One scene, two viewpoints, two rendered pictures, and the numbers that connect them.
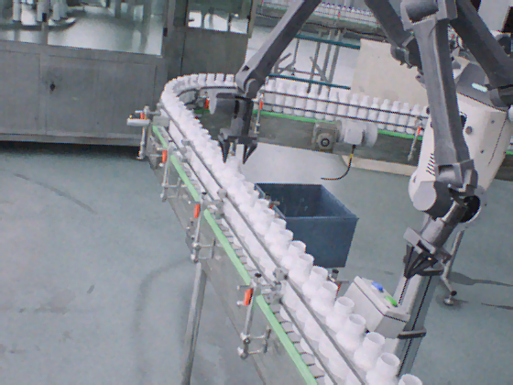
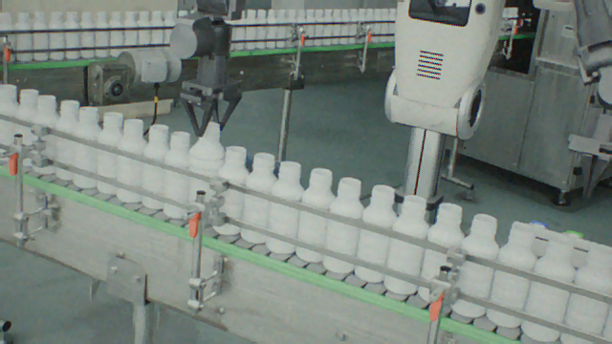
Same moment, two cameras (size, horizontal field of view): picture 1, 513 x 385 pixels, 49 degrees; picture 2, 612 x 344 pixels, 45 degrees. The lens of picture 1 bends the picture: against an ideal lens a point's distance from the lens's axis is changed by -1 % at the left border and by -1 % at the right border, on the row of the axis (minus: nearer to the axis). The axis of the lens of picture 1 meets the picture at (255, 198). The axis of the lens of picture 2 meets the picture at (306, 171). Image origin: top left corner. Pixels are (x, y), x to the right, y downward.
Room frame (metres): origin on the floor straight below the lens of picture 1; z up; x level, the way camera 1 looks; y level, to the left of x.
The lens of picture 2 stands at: (0.48, 0.78, 1.59)
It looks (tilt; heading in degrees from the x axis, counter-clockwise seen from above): 19 degrees down; 321
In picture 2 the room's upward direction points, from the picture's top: 6 degrees clockwise
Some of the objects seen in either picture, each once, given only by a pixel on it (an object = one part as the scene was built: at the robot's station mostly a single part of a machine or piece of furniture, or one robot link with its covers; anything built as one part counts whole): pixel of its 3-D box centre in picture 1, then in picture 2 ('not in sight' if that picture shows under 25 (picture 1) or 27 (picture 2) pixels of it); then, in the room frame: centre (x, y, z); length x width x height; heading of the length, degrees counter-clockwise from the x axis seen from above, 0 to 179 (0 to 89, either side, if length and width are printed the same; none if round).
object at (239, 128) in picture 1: (240, 126); (213, 71); (1.64, 0.08, 1.30); 0.10 x 0.07 x 0.07; 115
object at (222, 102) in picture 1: (233, 94); (205, 21); (1.62, 0.12, 1.39); 0.12 x 0.09 x 0.12; 115
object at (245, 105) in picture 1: (242, 106); (213, 38); (1.64, 0.09, 1.36); 0.07 x 0.06 x 0.07; 115
